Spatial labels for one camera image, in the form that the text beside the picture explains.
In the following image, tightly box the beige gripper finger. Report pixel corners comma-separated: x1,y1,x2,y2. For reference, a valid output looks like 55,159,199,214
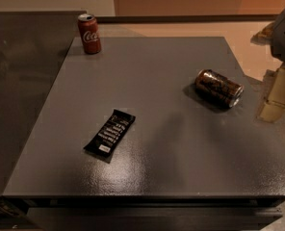
257,63,285,122

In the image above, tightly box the orange soda can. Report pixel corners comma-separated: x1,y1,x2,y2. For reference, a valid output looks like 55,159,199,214
194,69,245,108

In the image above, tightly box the red Coca-Cola can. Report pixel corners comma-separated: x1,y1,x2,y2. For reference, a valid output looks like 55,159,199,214
78,13,101,54

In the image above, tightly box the black snack bar wrapper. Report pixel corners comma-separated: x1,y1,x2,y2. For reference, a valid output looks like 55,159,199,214
84,110,136,157

